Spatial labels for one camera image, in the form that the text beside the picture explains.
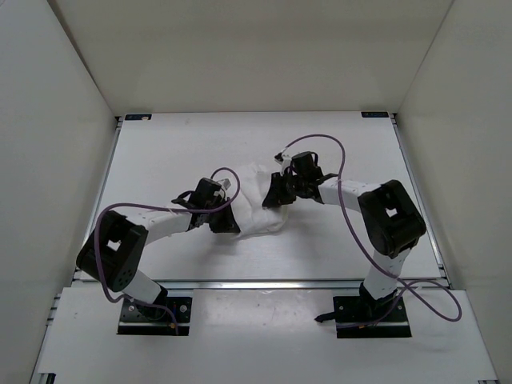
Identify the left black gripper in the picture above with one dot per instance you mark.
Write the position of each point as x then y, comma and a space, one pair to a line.
228, 224

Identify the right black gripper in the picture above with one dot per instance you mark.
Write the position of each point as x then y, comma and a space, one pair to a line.
277, 196

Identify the white skirt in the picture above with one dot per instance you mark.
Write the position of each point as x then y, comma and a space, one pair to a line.
252, 218

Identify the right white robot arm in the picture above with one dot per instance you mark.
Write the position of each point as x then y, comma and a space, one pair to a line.
392, 221

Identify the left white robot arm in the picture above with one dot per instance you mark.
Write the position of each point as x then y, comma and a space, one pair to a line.
112, 253

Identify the left blue corner label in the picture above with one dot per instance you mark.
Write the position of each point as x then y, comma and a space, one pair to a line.
138, 117

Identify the blue corner label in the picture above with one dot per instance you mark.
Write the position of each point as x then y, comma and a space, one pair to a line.
374, 114
138, 117

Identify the right blue corner label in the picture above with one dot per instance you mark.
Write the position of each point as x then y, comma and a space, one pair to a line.
374, 114

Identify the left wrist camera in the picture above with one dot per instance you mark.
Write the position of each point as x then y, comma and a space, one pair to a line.
225, 184

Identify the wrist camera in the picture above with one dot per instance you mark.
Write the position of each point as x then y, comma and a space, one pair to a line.
284, 161
225, 184

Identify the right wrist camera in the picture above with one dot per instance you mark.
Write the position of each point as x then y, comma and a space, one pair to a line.
284, 161

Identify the aluminium table rail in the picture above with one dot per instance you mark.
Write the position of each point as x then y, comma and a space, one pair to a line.
308, 284

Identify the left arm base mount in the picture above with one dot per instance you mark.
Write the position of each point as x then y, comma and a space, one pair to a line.
138, 320

